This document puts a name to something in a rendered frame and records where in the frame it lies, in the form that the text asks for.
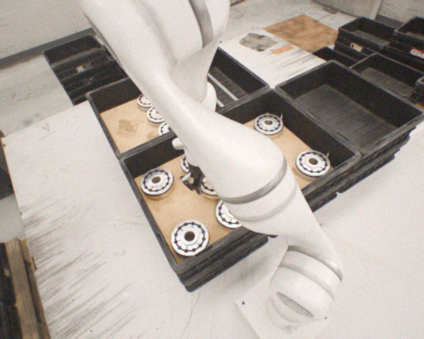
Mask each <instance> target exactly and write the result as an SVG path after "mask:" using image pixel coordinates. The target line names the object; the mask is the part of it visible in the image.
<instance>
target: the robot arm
mask: <svg viewBox="0 0 424 339"><path fill-rule="evenodd" d="M78 3H79V6H80V8H81V10H82V12H83V14H84V16H85V19H86V21H87V23H88V24H89V25H90V26H91V27H92V28H93V30H94V32H95V33H96V34H97V36H98V37H99V39H100V40H101V41H102V43H103V44H104V46H105V47H106V48H107V49H108V51H109V52H110V54H111V55H112V56H113V57H114V59H115V61H116V62H117V63H118V64H119V66H120V67H121V68H122V69H123V70H124V71H125V72H126V74H127V75H128V76H129V77H130V78H131V79H132V81H133V82H134V83H135V85H136V86H137V87H138V88H139V89H140V90H141V92H142V93H143V94H144V96H145V97H146V98H147V99H148V100H149V102H150V103H151V104H152V105H153V107H154V108H155V109H156V110H157V111H158V113H159V114H160V115H161V117H162V118H163V119H164V120H165V121H166V122H167V124H168V125H169V126H170V128H171V129H172V130H173V131H174V132H175V134H176V135H177V137H178V138H177V139H174V140H173V141H172V144H173V147H174V148H175V149H177V150H179V149H184V152H185V156H186V160H187V164H188V168H189V170H188V174H187V175H186V176H180V179H181V181H182V183H183V184H184V185H185V186H186V187H187V188H188V189H190V190H191V191H194V190H195V191H196V193H197V194H200V195H202V194H203V193H202V189H201V184H202V183H203V179H204V178H207V179H208V181H209V183H210V184H211V185H212V187H213V189H214V190H215V191H216V193H217V195H218V196H219V197H220V199H221V200H222V202H223V203H224V205H225V206H226V207H227V209H228V210H229V211H230V213H231V214H232V215H233V217H234V218H235V219H236V221H237V222H238V223H239V224H241V225H242V226H244V227H245V228H247V229H250V230H252V231H255V232H259V233H265V234H269V235H284V236H285V237H286V239H287V242H288V248H287V251H286V253H285V254H284V256H283V258H282V260H281V262H280V263H279V265H278V267H277V269H276V271H275V273H274V275H273V277H272V279H271V281H270V284H269V298H268V300H267V313H268V315H269V317H270V319H271V321H272V322H273V323H274V324H275V325H276V326H277V327H279V328H281V329H283V330H285V332H286V333H287V334H291V333H292V331H294V330H297V328H298V327H300V326H301V325H302V324H304V323H305V322H306V323H307V322H317V321H320V320H322V319H324V318H325V317H326V316H327V315H328V313H329V311H330V308H331V307H332V304H333V301H334V298H335V297H336V294H337V292H338V289H339V287H340V285H341V282H342V279H343V275H344V264H343V261H342V260H341V257H340V256H339V254H338V252H337V251H336V249H335V248H334V246H333V245H332V244H331V242H330V240H329V239H328V238H327V236H326V234H325V233H324V232H323V230H322V229H321V227H320V226H319V224H318V222H317V220H316V219H315V217H314V215H313V213H312V211H311V210H310V208H309V206H308V204H307V202H306V200H305V198H304V196H303V194H302V192H301V190H300V188H299V186H298V184H297V181H296V179H295V176H294V174H293V172H292V170H291V168H290V166H289V164H288V162H287V160H286V158H285V156H284V154H283V152H282V150H281V149H280V147H279V146H278V144H276V143H275V142H274V141H273V140H272V139H270V138H268V137H267V136H266V135H264V134H262V133H260V132H258V131H256V130H254V129H252V128H249V127H247V126H244V125H243V124H240V123H238V122H235V121H233V120H230V119H229V118H226V117H224V116H222V115H220V114H218V113H216V112H215V106H216V100H217V98H216V93H215V89H214V87H213V86H212V85H211V84H210V83H209V82H207V74H208V71H209V67H210V66H211V62H212V60H213V57H214V55H215V52H216V50H217V47H218V45H219V43H220V41H221V38H222V36H223V34H224V32H225V29H226V27H227V22H228V19H229V0H78ZM190 178H193V179H194V180H193V183H190Z"/></svg>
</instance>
